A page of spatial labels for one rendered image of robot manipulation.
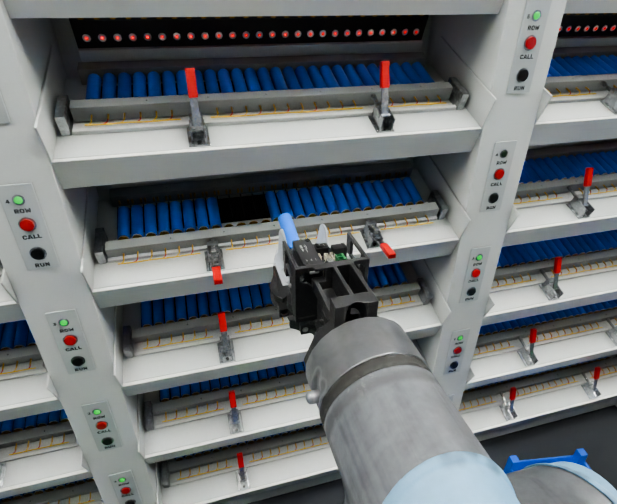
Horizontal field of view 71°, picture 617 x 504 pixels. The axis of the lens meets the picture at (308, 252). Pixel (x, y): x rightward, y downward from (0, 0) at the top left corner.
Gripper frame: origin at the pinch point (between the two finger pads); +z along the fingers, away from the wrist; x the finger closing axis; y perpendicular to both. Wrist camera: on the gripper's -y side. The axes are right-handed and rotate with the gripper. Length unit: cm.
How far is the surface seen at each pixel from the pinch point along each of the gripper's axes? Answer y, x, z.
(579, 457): -72, -73, -1
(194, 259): -8.7, 12.6, 15.6
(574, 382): -66, -85, 15
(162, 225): -4.7, 16.8, 20.6
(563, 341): -47, -73, 15
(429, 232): -9.1, -28.1, 14.3
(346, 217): -5.5, -13.3, 17.1
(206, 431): -48, 15, 13
